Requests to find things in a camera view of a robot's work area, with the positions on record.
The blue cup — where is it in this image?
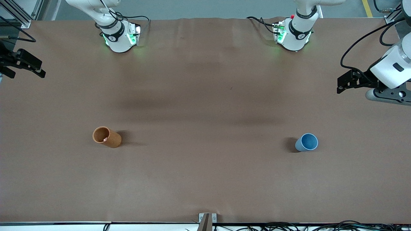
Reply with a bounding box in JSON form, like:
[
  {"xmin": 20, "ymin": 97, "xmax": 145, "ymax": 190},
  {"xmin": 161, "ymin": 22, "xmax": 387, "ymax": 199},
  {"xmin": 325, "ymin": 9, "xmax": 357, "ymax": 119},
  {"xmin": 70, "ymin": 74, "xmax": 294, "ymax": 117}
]
[{"xmin": 295, "ymin": 133, "xmax": 319, "ymax": 152}]

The orange cylindrical cup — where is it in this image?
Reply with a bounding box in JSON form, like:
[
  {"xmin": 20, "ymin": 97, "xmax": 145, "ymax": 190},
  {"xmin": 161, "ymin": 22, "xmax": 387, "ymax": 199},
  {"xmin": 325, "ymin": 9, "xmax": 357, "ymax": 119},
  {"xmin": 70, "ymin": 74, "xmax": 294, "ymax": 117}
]
[{"xmin": 92, "ymin": 126, "xmax": 122, "ymax": 149}]

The green-lit base connector box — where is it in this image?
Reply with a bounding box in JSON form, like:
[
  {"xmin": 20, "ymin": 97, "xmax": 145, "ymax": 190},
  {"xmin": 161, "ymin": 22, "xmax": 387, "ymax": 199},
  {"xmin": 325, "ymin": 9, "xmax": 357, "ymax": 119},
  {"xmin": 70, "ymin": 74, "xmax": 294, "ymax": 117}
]
[{"xmin": 272, "ymin": 21, "xmax": 287, "ymax": 44}]

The brown table cover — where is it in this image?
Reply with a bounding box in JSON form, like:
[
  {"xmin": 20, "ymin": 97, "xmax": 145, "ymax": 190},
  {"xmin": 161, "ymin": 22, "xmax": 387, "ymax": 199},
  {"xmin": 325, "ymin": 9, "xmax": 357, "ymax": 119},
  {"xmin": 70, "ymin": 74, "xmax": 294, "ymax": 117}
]
[{"xmin": 0, "ymin": 17, "xmax": 411, "ymax": 224}]

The black cable beside table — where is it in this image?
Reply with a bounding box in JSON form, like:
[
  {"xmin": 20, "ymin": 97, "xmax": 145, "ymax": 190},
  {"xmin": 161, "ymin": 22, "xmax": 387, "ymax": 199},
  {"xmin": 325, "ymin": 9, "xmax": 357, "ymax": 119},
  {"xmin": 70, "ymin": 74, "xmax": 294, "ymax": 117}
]
[{"xmin": 0, "ymin": 15, "xmax": 36, "ymax": 43}]

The black left forearm cable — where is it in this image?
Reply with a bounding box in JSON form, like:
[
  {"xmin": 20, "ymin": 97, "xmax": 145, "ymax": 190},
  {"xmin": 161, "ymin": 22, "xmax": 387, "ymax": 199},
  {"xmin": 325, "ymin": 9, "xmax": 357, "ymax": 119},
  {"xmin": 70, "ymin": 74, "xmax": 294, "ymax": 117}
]
[{"xmin": 340, "ymin": 18, "xmax": 406, "ymax": 70}]

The aluminium frame rail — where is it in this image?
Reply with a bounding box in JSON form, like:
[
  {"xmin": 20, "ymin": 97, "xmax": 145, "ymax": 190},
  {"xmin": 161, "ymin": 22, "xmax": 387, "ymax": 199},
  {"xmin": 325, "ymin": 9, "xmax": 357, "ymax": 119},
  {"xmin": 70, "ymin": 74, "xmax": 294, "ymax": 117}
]
[{"xmin": 0, "ymin": 0, "xmax": 45, "ymax": 29}]

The aluminium frame post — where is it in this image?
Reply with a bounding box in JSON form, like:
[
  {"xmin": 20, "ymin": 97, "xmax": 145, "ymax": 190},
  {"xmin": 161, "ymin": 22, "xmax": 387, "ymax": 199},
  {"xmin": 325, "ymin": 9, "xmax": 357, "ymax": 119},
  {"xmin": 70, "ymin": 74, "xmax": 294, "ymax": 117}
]
[{"xmin": 385, "ymin": 9, "xmax": 411, "ymax": 39}]

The black left arm base cable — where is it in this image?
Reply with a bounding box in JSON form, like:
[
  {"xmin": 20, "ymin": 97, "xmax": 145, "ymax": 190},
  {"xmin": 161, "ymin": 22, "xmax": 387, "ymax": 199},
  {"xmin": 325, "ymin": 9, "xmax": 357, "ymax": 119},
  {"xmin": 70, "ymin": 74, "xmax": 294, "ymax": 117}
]
[{"xmin": 246, "ymin": 16, "xmax": 280, "ymax": 34}]

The black arm base cable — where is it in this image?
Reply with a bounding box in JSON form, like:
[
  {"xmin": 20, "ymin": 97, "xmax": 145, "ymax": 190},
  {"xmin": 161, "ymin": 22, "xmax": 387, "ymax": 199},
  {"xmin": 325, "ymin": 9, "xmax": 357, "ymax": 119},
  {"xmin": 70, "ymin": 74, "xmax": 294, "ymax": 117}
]
[
  {"xmin": 100, "ymin": 0, "xmax": 150, "ymax": 23},
  {"xmin": 246, "ymin": 16, "xmax": 280, "ymax": 34}
]

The black right arm base cable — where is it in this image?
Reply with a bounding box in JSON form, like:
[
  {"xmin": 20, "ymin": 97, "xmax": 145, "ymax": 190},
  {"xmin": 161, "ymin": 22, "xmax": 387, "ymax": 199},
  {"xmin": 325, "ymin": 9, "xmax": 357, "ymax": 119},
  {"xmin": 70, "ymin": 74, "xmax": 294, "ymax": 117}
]
[{"xmin": 100, "ymin": 0, "xmax": 150, "ymax": 23}]

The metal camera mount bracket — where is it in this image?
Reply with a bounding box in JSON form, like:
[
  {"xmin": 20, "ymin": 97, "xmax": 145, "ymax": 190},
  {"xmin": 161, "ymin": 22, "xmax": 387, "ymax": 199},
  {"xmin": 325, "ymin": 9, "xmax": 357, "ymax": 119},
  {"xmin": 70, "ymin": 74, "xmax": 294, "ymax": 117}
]
[{"xmin": 198, "ymin": 213, "xmax": 217, "ymax": 231}]

